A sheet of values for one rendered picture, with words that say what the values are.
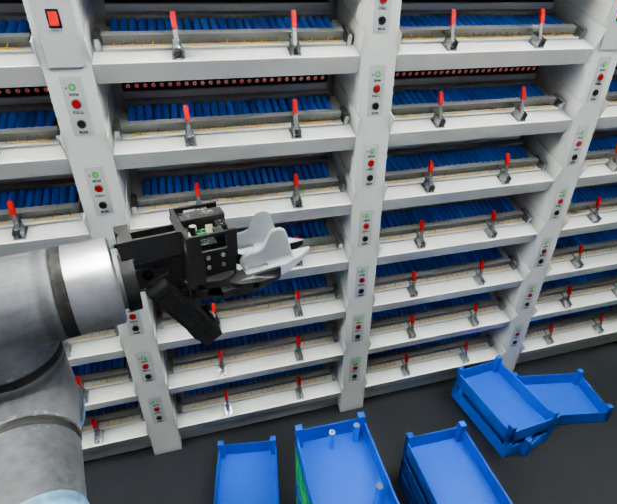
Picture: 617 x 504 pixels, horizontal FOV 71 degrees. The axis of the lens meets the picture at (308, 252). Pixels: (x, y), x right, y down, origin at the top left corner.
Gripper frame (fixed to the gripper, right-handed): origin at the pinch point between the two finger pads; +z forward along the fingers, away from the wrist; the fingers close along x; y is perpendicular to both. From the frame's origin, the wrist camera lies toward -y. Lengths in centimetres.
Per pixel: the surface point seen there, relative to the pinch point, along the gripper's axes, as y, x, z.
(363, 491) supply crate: -81, 4, 24
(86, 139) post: -4, 67, -19
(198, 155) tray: -9, 63, 5
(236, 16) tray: 20, 75, 21
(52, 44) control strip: 15, 68, -21
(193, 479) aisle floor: -116, 47, -12
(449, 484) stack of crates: -96, 0, 54
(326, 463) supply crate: -81, 15, 19
